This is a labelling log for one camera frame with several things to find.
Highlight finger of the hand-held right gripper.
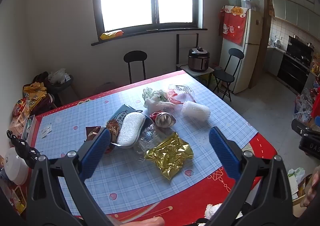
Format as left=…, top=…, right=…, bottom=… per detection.
left=291, top=118, right=320, bottom=136

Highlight pile of yellow snack packets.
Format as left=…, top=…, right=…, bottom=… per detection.
left=23, top=82, right=48, bottom=111

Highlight clear plastic packaging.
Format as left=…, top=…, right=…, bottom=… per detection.
left=135, top=126, right=160, bottom=159

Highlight grey wall cabinets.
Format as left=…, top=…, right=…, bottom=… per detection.
left=271, top=0, right=320, bottom=31

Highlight small white side table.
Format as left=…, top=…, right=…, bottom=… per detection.
left=178, top=64, right=215, bottom=87

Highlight black round-back chair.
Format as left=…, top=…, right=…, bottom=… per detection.
left=123, top=50, right=147, bottom=84

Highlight black gourd ornament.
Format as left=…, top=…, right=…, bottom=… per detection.
left=7, top=130, right=40, bottom=169

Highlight small red items at edge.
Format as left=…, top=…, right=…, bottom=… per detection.
left=11, top=185, right=27, bottom=214

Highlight crumpled white plastic bag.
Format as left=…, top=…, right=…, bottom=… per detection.
left=48, top=68, right=71, bottom=84

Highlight red-print clear plastic bag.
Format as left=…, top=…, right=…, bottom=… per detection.
left=167, top=84, right=196, bottom=110

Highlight white plastic bag green scraps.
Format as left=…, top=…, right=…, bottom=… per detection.
left=142, top=87, right=175, bottom=114

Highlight grey tray box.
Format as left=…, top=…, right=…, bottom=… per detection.
left=21, top=115, right=36, bottom=141

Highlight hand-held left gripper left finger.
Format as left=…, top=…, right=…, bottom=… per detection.
left=26, top=127, right=123, bottom=226

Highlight grey base cabinet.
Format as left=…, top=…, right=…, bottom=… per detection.
left=264, top=47, right=285, bottom=76

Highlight black metal frame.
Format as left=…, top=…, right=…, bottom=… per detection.
left=176, top=33, right=199, bottom=65

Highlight cream fridge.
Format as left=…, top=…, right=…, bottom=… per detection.
left=219, top=7, right=263, bottom=94

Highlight white fluffy sponge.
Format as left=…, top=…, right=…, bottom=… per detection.
left=116, top=110, right=146, bottom=147

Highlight orange snack packets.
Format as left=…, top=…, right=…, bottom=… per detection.
left=12, top=98, right=30, bottom=117

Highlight blue plaid tablecloth red border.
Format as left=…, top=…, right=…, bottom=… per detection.
left=30, top=70, right=278, bottom=226

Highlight yellow packet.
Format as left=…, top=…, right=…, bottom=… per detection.
left=100, top=30, right=124, bottom=40

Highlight black folding chair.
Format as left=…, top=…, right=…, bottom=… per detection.
left=212, top=48, right=245, bottom=101

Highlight black stove oven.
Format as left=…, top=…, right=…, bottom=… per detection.
left=277, top=36, right=314, bottom=94

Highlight green printed bag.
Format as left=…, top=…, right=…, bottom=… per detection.
left=199, top=73, right=216, bottom=87

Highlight white fleece jacket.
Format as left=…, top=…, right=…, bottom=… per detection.
left=204, top=203, right=243, bottom=219

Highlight red printed cloth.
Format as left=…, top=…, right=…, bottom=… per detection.
left=219, top=5, right=249, bottom=46

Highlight pile of colourful packets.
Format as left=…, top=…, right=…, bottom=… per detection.
left=294, top=56, right=320, bottom=126

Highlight brown snack wrapper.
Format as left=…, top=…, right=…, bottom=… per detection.
left=85, top=119, right=123, bottom=154

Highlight beige packet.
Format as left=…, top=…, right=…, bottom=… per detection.
left=9, top=116, right=28, bottom=136

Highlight stacked white containers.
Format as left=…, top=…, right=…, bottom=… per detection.
left=229, top=0, right=259, bottom=10

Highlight person's left hand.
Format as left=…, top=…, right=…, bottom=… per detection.
left=110, top=217, right=165, bottom=226

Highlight electric pressure cooker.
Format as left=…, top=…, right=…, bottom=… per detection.
left=188, top=46, right=210, bottom=72

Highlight white foam net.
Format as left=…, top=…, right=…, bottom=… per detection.
left=181, top=101, right=210, bottom=122

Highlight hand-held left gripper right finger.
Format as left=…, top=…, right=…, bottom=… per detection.
left=200, top=126, right=293, bottom=226

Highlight pile of clothes and bags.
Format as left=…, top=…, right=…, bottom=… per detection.
left=32, top=72, right=55, bottom=115

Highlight plain red cloth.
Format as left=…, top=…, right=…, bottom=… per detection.
left=311, top=96, right=320, bottom=119

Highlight crushed metal can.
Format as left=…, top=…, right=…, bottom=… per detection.
left=150, top=111, right=177, bottom=129

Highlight wooden door frame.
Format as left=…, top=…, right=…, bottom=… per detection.
left=250, top=0, right=320, bottom=89

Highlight blue cardboard box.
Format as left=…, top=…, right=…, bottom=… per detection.
left=109, top=104, right=154, bottom=150

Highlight gold foil wrapper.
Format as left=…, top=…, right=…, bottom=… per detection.
left=144, top=132, right=194, bottom=181

